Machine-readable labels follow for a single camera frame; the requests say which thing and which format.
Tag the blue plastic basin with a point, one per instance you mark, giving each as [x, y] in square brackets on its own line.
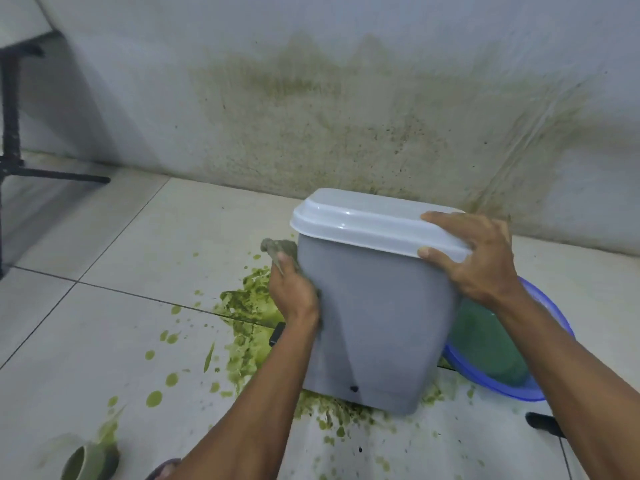
[490, 349]

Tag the clear plastic cup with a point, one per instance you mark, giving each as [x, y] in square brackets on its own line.
[87, 462]

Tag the person's left sandalled foot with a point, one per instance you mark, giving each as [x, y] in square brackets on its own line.
[162, 469]

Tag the grey pedal bin white lid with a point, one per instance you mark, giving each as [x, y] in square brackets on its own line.
[380, 319]

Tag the green stained cleaning cloth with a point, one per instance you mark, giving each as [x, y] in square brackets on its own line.
[280, 246]

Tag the person's right forearm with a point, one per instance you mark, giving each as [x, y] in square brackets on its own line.
[575, 384]

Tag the person's right hand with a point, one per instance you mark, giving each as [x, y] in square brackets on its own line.
[480, 264]

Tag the person's left hand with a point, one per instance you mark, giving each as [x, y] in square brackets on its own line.
[295, 294]

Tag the person's left forearm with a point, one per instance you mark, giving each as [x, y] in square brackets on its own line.
[250, 419]

